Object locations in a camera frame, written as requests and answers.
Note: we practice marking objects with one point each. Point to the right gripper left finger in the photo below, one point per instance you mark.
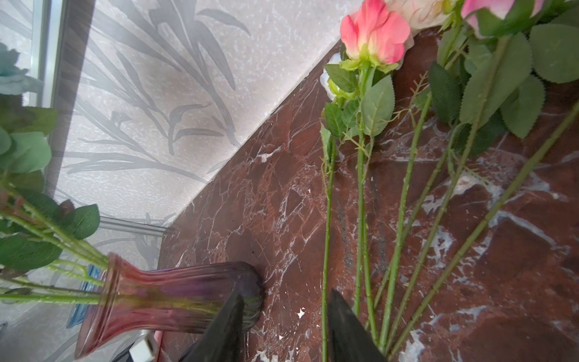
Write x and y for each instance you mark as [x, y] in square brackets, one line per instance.
[223, 339]

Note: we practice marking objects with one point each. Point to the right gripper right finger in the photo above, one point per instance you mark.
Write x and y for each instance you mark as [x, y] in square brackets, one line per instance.
[348, 341]

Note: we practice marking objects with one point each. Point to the red glass vase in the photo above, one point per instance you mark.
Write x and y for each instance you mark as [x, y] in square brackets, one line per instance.
[182, 300]

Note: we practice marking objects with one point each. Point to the peach rose stem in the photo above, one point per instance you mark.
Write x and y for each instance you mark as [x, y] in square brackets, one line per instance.
[18, 288]

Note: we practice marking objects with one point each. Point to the cream white rose stem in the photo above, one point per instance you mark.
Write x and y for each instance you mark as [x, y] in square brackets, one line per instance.
[488, 88]

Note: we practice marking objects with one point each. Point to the pink rose stem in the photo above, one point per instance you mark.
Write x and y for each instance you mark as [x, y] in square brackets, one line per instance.
[361, 106]

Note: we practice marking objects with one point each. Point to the white blue rose stem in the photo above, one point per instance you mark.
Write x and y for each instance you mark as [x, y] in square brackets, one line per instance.
[14, 80]

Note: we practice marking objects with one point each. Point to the pink white flower bunch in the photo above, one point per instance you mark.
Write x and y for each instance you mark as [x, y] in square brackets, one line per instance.
[553, 42]

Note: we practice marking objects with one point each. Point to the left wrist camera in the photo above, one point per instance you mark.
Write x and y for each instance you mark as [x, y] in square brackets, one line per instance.
[145, 349]

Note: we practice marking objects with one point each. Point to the aluminium cage frame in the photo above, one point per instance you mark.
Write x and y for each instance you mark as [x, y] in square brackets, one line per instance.
[47, 39]

